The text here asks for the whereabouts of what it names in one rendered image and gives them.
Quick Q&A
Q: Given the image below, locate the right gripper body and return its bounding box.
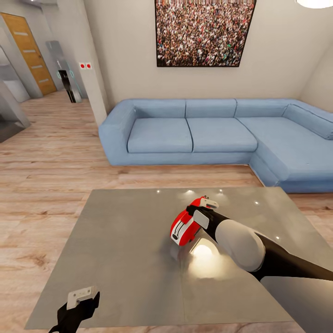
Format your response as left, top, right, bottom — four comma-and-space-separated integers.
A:
188, 205, 201, 216

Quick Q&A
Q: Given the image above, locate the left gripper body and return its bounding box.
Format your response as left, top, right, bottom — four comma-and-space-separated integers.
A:
57, 298, 94, 329

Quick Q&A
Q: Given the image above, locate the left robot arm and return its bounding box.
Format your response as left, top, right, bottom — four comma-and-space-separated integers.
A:
49, 285, 100, 333

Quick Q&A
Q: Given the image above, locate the radio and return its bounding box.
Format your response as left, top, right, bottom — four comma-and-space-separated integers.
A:
170, 198, 202, 246

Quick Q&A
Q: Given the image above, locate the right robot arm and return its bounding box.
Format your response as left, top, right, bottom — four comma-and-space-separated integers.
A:
186, 197, 333, 333

